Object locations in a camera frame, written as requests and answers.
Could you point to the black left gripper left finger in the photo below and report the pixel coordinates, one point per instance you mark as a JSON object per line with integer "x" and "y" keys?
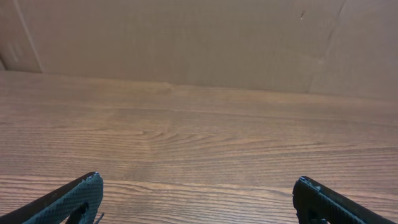
{"x": 74, "y": 203}

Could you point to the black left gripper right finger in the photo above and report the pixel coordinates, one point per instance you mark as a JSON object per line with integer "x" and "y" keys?
{"x": 316, "y": 204}

